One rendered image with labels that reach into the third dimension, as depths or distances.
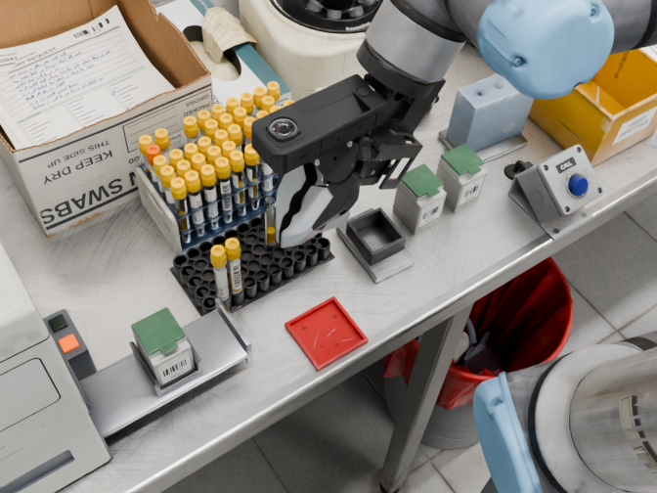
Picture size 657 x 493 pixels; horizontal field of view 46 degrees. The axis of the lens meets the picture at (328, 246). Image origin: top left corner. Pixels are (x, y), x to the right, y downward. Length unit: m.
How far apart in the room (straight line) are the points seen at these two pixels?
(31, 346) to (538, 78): 0.40
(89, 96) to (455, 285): 0.52
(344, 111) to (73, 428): 0.36
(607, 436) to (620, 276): 1.66
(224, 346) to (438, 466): 1.02
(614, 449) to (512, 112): 0.62
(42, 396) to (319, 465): 1.14
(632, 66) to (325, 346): 0.59
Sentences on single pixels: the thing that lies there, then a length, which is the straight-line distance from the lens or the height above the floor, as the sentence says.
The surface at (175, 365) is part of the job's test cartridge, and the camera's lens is 0.77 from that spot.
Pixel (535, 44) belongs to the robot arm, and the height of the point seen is 1.33.
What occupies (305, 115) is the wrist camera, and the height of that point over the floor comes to 1.19.
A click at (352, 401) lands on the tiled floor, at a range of 1.80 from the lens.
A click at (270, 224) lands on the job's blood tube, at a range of 0.87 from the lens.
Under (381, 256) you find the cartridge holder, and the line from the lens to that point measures 0.91.
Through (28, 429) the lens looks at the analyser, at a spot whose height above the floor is 1.02.
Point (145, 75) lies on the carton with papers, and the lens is 1.06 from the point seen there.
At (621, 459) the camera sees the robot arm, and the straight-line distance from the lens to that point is 0.50.
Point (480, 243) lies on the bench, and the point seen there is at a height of 0.87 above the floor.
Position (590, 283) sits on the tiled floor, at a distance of 2.11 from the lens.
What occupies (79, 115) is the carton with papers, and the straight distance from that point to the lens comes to 1.02.
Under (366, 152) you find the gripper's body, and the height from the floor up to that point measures 1.15.
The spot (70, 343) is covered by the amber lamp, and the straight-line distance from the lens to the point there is 0.83.
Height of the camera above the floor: 1.64
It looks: 54 degrees down
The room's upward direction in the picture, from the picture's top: 5 degrees clockwise
